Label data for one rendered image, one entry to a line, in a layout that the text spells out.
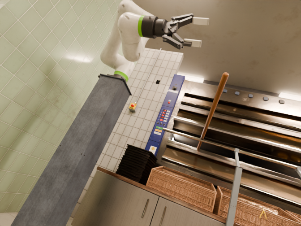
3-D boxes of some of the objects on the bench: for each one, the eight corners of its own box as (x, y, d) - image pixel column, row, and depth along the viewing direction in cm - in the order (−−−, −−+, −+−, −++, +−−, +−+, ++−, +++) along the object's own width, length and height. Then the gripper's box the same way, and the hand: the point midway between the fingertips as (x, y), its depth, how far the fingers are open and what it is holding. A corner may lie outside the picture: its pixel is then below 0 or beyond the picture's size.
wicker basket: (210, 213, 171) (216, 184, 182) (277, 241, 152) (279, 207, 163) (216, 215, 130) (223, 178, 140) (309, 253, 110) (310, 206, 121)
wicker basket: (153, 190, 190) (162, 165, 200) (207, 212, 172) (213, 183, 182) (144, 185, 148) (156, 154, 158) (213, 214, 130) (221, 176, 140)
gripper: (166, 18, 88) (210, 21, 81) (148, 54, 78) (196, 61, 71) (165, 2, 81) (212, 5, 74) (145, 40, 72) (198, 46, 65)
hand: (202, 32), depth 73 cm, fingers open, 13 cm apart
